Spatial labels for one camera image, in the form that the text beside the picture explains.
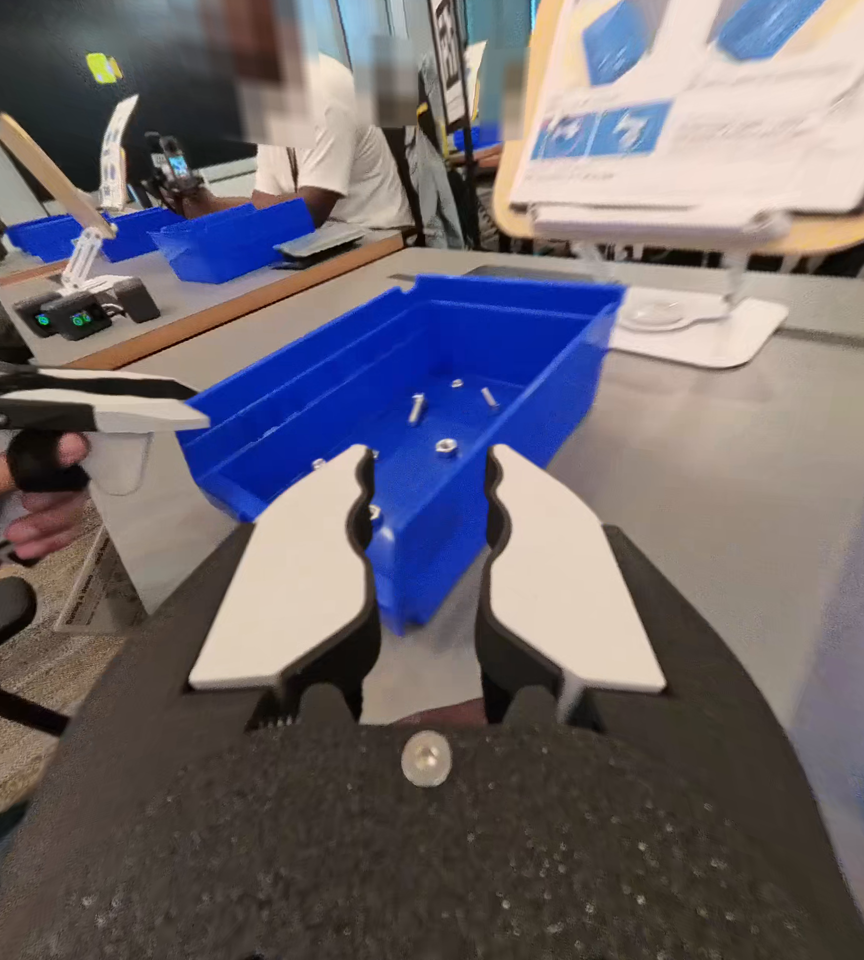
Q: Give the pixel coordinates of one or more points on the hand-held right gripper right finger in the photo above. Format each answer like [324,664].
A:
[574,600]

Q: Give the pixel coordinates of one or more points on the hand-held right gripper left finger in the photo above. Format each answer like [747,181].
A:
[289,600]

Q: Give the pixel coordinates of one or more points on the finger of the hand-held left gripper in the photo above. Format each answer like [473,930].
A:
[139,386]
[147,416]

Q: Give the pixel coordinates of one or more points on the blue plastic bin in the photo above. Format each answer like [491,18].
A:
[477,480]
[237,247]
[139,232]
[42,236]
[477,136]

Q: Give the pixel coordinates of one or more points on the small steel bolt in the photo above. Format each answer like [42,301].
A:
[417,409]

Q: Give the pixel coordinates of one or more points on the person's left hand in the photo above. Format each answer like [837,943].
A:
[57,525]

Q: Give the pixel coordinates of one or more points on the black device with green lights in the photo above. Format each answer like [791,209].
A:
[79,319]

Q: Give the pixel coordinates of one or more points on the document stand with black board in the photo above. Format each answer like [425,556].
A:
[49,172]

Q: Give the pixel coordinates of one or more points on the white sheet with yellow mark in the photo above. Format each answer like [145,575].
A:
[117,150]

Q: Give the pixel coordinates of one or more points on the white document stand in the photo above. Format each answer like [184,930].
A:
[732,337]

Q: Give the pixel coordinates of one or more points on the hanging denim jacket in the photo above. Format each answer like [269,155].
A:
[439,202]

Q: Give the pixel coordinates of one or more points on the black display screen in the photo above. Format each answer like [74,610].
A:
[27,45]

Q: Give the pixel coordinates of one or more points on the printed instruction sheet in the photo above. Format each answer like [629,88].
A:
[702,112]

